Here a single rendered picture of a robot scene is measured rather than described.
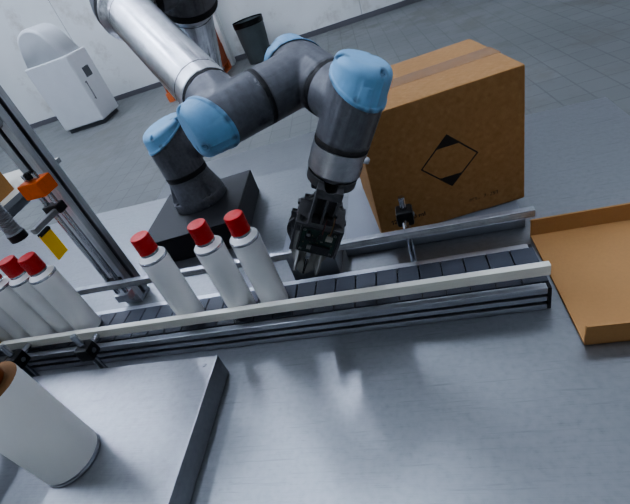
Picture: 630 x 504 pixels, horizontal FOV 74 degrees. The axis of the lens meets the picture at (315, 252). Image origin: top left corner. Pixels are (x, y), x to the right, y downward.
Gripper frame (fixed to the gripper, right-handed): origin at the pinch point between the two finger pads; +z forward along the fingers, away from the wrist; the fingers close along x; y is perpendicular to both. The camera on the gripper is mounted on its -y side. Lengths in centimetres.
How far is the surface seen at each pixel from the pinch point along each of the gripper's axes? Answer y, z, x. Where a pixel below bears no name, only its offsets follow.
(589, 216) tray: -12, -16, 48
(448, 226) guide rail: -3.1, -12.7, 21.2
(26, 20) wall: -680, 219, -506
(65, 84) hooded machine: -545, 246, -372
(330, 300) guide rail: 4.9, 2.3, 5.5
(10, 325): 3, 33, -56
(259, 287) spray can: 3.0, 5.0, -6.8
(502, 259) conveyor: -1.8, -9.7, 32.0
